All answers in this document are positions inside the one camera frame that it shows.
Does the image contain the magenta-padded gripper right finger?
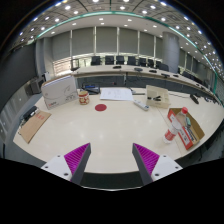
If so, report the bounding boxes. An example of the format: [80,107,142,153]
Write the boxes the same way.
[132,142,184,186]

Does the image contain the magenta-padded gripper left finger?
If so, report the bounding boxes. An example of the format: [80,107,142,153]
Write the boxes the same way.
[40,142,92,186]

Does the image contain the clear red-capped water bottle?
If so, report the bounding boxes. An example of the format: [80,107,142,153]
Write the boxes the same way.
[162,106,189,145]

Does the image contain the white remote control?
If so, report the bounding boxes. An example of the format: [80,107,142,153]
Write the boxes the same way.
[133,99,150,112]

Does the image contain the green whiteboard eraser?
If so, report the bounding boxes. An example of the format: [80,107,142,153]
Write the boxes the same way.
[185,116,193,130]

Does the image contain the open brown cardboard box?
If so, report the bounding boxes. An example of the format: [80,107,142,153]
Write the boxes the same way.
[167,107,206,151]

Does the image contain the flat round red coaster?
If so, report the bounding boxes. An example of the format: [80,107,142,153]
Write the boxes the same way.
[94,103,108,112]

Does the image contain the red and cream patterned mug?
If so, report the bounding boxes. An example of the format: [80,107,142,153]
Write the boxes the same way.
[78,90,91,106]

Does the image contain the open white box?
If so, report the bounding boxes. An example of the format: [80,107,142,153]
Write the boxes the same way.
[145,84,172,109]

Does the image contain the white printer paper carton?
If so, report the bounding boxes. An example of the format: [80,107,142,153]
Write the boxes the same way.
[40,75,79,111]

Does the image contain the black desk phone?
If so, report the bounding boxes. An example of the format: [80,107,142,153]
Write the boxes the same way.
[81,83,101,95]

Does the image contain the white printed paper sheet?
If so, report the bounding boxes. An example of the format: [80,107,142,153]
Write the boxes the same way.
[99,87,134,102]

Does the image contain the black tabletop microphone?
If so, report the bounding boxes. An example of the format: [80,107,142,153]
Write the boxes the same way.
[189,93,200,105]

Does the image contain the long curved conference desk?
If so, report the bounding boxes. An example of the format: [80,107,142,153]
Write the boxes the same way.
[71,64,221,101]

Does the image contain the row of black office chairs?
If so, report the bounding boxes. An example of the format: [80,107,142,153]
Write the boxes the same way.
[90,55,170,72]

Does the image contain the group of round ceiling lights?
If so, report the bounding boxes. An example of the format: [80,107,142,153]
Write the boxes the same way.
[18,0,224,73]

